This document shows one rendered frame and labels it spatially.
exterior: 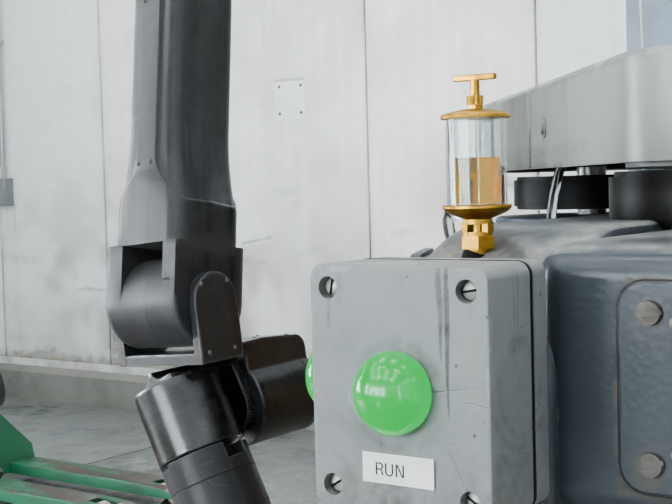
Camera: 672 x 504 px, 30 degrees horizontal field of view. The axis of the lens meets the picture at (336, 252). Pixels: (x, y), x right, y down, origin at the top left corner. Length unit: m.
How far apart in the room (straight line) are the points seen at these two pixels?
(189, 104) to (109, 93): 7.19
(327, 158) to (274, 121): 0.42
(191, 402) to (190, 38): 0.23
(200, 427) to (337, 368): 0.33
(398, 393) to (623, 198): 0.19
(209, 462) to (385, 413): 0.36
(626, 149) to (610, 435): 0.17
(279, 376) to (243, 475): 0.08
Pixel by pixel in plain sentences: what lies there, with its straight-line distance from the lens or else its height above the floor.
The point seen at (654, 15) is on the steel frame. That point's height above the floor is 2.04.
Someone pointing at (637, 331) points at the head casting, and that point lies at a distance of 0.46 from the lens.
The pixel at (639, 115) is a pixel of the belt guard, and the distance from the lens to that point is 0.58.
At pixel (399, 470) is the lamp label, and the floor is 1.26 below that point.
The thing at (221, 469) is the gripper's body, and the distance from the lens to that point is 0.78.
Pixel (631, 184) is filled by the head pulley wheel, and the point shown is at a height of 1.36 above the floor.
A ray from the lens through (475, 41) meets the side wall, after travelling 6.42.
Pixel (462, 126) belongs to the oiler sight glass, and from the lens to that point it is 0.51.
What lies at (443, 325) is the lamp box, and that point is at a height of 1.31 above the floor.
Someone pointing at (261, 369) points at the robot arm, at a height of 1.24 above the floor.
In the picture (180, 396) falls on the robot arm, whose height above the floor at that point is 1.23.
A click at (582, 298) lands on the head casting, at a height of 1.32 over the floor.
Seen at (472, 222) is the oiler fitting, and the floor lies 1.34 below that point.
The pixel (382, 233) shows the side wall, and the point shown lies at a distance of 6.69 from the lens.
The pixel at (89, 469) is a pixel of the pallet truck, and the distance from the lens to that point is 5.97.
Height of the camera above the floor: 1.36
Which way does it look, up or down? 3 degrees down
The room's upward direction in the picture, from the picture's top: 2 degrees counter-clockwise
